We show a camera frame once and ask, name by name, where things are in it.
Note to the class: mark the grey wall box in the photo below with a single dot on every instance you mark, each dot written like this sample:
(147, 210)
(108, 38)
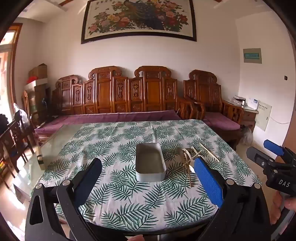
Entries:
(252, 58)

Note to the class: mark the purple sofa cushion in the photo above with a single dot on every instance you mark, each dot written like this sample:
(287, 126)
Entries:
(104, 118)

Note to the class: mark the purple armchair cushion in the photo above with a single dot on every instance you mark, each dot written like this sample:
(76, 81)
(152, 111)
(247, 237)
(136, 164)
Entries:
(219, 122)

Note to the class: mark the dark wooden dining chair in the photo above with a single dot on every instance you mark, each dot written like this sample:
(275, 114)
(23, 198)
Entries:
(16, 136)

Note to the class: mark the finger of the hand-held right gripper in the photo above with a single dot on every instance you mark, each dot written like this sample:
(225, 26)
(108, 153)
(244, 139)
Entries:
(274, 147)
(259, 157)

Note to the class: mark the person's left hand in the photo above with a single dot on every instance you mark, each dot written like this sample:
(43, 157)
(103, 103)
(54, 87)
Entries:
(135, 238)

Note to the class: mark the wooden door frame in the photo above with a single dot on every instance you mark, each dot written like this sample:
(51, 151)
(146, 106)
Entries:
(16, 58)

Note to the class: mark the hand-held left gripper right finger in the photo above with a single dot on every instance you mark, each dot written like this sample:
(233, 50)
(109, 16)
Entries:
(208, 183)

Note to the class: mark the wooden side table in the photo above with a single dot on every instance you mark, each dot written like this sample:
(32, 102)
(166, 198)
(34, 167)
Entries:
(249, 115)

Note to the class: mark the carved wooden armchair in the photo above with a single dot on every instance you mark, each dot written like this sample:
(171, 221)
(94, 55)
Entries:
(203, 92)

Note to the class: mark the dark cabinet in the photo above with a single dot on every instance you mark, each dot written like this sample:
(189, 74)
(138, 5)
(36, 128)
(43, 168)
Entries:
(42, 104)

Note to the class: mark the white plastic bag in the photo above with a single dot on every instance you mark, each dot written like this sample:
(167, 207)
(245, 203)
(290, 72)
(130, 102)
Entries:
(22, 114)

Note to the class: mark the carved wooden sofa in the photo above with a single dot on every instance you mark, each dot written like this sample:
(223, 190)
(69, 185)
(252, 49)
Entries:
(104, 92)

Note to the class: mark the wooden chopstick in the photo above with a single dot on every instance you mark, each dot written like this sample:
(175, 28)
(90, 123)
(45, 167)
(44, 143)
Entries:
(195, 151)
(208, 151)

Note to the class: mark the leaf print tablecloth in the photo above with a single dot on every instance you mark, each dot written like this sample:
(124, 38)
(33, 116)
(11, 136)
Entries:
(115, 148)

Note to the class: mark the clear plastic bag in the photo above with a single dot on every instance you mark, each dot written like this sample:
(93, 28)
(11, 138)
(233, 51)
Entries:
(246, 136)

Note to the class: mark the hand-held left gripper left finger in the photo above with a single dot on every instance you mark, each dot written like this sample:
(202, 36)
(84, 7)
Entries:
(91, 178)

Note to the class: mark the person's right hand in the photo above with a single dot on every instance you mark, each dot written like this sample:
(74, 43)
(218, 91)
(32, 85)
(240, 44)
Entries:
(275, 208)

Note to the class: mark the metal rectangular tin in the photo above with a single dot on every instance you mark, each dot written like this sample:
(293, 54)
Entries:
(150, 162)

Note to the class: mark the framed peacock flower painting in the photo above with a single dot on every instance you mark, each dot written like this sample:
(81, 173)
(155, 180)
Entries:
(138, 18)

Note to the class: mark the white wall panel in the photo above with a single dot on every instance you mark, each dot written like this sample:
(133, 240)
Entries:
(262, 115)

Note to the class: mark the brown cardboard box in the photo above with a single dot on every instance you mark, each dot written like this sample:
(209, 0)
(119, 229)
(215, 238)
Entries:
(39, 71)

